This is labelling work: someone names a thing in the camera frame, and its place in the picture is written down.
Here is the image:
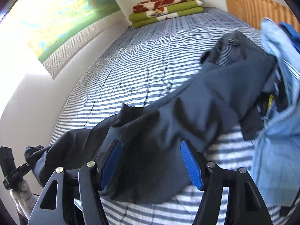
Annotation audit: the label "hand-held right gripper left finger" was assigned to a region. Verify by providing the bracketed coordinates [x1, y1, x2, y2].
[28, 139, 122, 225]

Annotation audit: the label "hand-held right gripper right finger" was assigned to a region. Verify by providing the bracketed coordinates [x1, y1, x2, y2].
[180, 140, 273, 225]

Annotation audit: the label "dark grey pants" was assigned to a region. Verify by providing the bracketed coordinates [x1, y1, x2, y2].
[25, 31, 280, 204]

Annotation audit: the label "white ribbed tube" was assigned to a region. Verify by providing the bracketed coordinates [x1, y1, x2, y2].
[9, 180, 37, 219]

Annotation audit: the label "light blue denim garment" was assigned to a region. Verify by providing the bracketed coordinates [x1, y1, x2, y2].
[252, 17, 300, 212]

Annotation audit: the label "blue white striped quilt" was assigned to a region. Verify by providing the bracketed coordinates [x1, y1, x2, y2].
[48, 7, 282, 225]

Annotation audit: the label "dark garment with reflective trim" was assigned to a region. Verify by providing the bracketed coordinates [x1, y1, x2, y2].
[255, 66, 289, 122]

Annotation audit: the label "folded green red blanket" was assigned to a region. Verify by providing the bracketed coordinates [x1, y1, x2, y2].
[128, 0, 205, 30]

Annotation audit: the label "green patterned curtain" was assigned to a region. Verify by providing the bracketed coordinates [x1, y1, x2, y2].
[21, 0, 122, 80]

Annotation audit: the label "bright blue cloth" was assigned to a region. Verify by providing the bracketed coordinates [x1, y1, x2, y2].
[279, 22, 300, 54]

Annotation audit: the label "wooden slatted bench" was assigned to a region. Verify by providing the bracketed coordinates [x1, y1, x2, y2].
[223, 0, 293, 30]

